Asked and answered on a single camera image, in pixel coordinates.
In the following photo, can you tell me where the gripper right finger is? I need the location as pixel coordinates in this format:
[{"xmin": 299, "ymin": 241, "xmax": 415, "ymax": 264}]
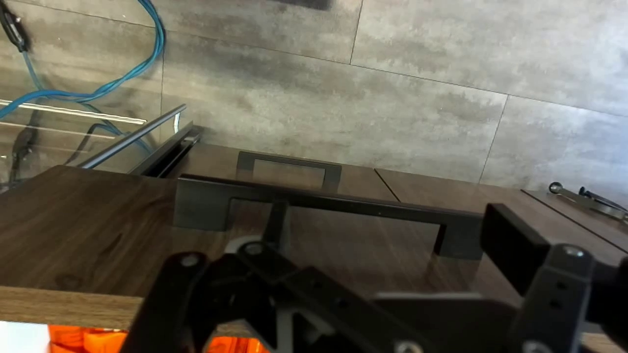
[{"xmin": 480, "ymin": 202, "xmax": 628, "ymax": 353}]

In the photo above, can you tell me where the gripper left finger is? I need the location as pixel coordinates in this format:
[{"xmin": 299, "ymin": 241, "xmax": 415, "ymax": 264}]
[{"xmin": 120, "ymin": 201, "xmax": 432, "ymax": 353}]

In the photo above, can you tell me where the brown wooden cabinet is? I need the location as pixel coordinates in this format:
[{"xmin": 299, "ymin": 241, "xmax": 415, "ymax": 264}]
[{"xmin": 0, "ymin": 142, "xmax": 628, "ymax": 353}]

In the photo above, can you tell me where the metal framed glass panel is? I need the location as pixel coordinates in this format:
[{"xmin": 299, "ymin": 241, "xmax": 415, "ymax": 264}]
[{"xmin": 0, "ymin": 98, "xmax": 203, "ymax": 189}]

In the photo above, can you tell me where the orange plastic item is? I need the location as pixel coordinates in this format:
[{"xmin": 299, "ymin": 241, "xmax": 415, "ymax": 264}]
[{"xmin": 48, "ymin": 325, "xmax": 269, "ymax": 353}]

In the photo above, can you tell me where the white paper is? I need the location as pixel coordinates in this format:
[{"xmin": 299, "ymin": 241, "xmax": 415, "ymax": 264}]
[{"xmin": 0, "ymin": 321, "xmax": 51, "ymax": 353}]

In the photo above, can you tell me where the silver metal bracket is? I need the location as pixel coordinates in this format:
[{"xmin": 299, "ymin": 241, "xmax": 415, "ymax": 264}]
[{"xmin": 548, "ymin": 181, "xmax": 628, "ymax": 222}]

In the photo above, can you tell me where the long black drawer handle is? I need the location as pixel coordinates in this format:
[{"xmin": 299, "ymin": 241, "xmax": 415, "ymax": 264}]
[{"xmin": 173, "ymin": 174, "xmax": 486, "ymax": 260}]

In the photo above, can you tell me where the short black drawer handle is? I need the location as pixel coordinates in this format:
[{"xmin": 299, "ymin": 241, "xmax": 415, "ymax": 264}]
[{"xmin": 236, "ymin": 151, "xmax": 342, "ymax": 193}]

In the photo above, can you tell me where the blue cable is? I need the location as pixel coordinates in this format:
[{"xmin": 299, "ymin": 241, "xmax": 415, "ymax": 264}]
[{"xmin": 0, "ymin": 0, "xmax": 166, "ymax": 152}]

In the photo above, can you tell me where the black cable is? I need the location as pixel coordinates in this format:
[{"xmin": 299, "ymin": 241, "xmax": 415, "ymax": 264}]
[{"xmin": 0, "ymin": 4, "xmax": 31, "ymax": 53}]

